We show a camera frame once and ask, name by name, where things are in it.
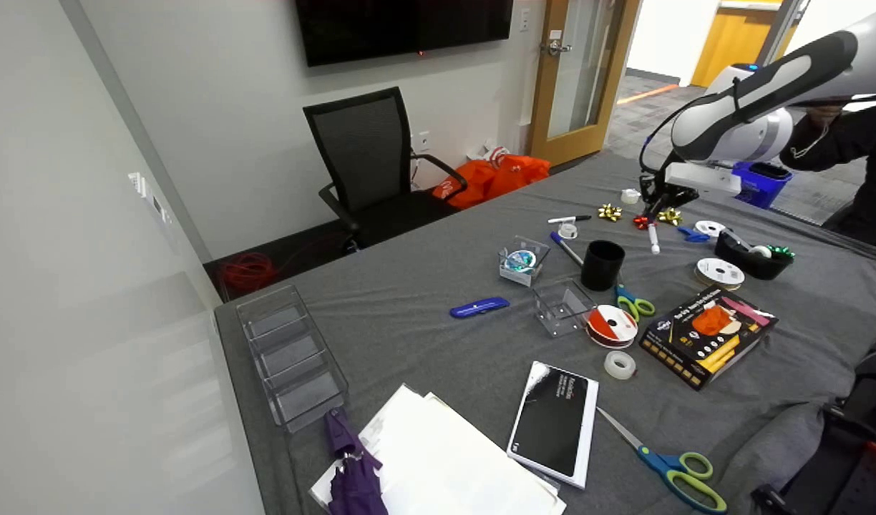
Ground gold ribbon spool white label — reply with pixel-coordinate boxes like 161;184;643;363
693;251;749;294

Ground clear box with teal ribbon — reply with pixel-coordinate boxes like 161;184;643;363
494;234;553;290

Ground blue ribbon piece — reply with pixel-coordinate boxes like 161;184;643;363
673;222;713;245

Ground blue utility knife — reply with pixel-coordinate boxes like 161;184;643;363
447;294;513;324

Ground blue marker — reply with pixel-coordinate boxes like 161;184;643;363
547;230;590;273

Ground orange bag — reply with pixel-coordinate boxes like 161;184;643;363
430;151;554;214

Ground black wall television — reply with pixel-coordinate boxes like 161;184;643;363
291;0;514;72

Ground clear plastic organizer tray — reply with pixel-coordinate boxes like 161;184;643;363
229;284;354;438

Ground black red chair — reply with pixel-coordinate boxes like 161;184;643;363
749;337;876;515

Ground red cable coil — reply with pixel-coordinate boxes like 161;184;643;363
215;248;284;298

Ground blue bin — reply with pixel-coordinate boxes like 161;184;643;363
730;160;795;212

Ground white paper stack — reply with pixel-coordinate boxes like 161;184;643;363
305;381;569;515

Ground large green blue scissors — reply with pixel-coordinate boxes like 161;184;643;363
594;403;733;515

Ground black tape dispenser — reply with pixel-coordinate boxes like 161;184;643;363
713;230;795;284

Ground black yellow product box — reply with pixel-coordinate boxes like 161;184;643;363
637;284;780;391

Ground clear tape roll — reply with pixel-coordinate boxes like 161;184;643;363
602;350;640;384

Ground white wall switch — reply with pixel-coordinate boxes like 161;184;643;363
125;170;166;222

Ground white blue ribbon spool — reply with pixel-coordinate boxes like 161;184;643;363
693;218;730;244

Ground wooden glass door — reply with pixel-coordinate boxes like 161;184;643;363
523;0;643;172

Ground person in black clothes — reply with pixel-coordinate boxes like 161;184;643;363
778;91;876;251

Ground red white ribbon spool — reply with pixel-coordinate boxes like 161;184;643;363
580;300;643;351

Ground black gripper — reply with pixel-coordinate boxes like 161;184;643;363
640;180;702;230

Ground black cup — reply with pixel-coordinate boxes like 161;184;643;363
577;238;630;294

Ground small clear plastic box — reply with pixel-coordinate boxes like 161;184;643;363
530;280;594;341

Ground purple gloves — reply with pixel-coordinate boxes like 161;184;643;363
321;406;391;515

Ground black mesh office chair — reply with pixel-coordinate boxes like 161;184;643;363
300;82;468;255

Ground small green blue scissors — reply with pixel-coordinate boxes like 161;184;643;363
609;280;660;324

